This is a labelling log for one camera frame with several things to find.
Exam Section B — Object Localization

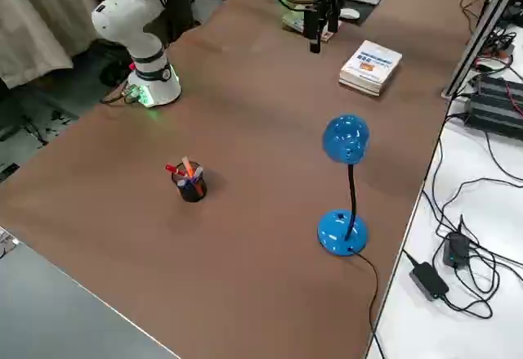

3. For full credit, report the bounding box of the black mouse mat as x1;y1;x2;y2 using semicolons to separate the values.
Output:
341;3;373;25

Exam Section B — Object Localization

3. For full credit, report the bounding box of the blue desk lamp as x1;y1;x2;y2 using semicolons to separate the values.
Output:
317;115;372;258

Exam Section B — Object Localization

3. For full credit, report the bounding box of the person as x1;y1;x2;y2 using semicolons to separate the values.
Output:
165;0;199;43

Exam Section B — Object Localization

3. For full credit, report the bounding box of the finned black power supply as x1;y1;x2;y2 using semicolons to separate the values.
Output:
473;73;523;105

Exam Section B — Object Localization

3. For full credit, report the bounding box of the orange pen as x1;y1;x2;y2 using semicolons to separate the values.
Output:
181;155;205;196

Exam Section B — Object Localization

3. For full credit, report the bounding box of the black power supply box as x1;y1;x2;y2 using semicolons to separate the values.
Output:
463;92;523;141

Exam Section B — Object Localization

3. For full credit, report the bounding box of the black mesh pen holder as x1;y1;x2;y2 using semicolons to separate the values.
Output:
171;166;208;204

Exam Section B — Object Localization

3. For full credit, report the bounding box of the small black adapter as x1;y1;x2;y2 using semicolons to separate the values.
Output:
442;230;472;270

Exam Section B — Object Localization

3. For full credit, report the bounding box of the black power brick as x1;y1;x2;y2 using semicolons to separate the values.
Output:
409;261;449;302

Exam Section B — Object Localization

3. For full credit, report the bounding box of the beige curtain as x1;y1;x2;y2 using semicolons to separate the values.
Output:
0;0;110;90

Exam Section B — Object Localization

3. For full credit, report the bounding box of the grey side desk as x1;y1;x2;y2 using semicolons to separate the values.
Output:
0;227;181;359

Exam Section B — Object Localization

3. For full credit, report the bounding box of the aluminium frame profile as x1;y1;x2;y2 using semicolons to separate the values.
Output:
440;0;523;99

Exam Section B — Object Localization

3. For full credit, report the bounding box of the black lamp cable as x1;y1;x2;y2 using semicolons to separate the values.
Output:
351;250;387;359

